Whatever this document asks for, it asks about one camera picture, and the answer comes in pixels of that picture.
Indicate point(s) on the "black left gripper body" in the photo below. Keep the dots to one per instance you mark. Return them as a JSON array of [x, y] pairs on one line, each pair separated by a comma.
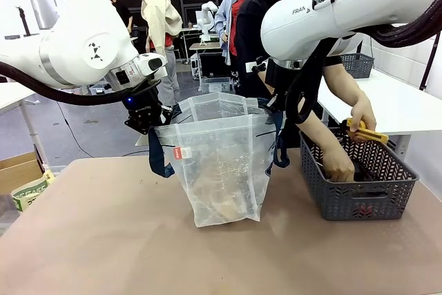
[[141, 106]]

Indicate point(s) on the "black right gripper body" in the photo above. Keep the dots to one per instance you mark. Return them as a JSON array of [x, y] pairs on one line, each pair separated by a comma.
[[276, 81]]

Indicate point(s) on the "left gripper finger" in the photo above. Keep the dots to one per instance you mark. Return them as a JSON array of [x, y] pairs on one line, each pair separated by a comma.
[[138, 125], [165, 113]]

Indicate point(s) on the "yellow utility knife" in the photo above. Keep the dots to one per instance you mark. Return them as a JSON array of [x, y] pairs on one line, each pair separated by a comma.
[[369, 133]]

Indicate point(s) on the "grey plastic basket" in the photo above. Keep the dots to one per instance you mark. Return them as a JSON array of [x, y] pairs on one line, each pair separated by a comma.
[[362, 195], [357, 65]]

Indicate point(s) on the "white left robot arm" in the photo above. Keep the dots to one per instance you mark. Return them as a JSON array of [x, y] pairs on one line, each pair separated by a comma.
[[69, 43]]

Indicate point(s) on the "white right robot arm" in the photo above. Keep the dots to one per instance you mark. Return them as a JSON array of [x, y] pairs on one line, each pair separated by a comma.
[[345, 5]]

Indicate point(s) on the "person's left forearm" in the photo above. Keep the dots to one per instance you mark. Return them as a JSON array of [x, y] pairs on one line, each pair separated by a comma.
[[345, 84]]

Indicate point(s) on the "person's right forearm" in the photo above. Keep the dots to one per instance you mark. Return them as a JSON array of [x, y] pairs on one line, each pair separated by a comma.
[[317, 129]]

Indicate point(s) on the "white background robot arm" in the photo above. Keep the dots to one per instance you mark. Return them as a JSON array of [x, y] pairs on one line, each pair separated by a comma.
[[207, 18]]

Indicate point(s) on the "green white paper bag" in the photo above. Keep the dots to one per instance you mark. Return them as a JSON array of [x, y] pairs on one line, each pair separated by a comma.
[[31, 195]]

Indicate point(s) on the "person's left hand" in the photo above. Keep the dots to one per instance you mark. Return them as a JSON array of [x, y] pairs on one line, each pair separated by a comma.
[[364, 115]]

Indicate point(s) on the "person's right hand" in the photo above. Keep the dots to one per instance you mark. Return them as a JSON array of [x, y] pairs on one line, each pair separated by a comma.
[[340, 169]]

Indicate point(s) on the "person in black t-shirt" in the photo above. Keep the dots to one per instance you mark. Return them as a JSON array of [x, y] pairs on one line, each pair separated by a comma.
[[248, 32]]

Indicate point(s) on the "clear plastic storage box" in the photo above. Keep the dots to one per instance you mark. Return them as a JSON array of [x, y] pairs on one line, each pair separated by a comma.
[[215, 84]]

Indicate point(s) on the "small wooden top table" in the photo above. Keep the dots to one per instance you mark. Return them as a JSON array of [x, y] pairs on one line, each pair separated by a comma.
[[205, 46]]

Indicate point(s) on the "mannequin blue shirt red top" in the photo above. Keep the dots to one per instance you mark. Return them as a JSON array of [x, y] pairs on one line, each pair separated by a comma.
[[224, 22]]

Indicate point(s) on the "mannequin beige jacket grey trousers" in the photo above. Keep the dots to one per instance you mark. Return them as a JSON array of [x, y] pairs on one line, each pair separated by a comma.
[[160, 15]]

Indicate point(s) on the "background person black shirt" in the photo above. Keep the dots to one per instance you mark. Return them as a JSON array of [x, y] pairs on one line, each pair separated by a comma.
[[121, 11]]

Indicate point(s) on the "white side table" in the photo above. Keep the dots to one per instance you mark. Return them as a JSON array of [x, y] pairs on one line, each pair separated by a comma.
[[380, 101]]

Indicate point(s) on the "black boxy item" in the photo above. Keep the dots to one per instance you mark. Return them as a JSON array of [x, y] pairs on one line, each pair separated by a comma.
[[366, 170]]

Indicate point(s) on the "cardboard box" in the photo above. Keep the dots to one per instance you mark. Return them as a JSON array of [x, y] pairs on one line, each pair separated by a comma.
[[17, 174]]

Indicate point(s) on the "black tripod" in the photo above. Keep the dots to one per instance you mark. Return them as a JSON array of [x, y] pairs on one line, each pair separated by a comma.
[[24, 22]]

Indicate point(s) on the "black slanted tripod leg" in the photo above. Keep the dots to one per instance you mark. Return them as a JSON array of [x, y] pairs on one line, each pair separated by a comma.
[[430, 60]]

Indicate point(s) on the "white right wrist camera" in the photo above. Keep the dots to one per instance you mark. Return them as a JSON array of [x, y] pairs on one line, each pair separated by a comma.
[[253, 66]]

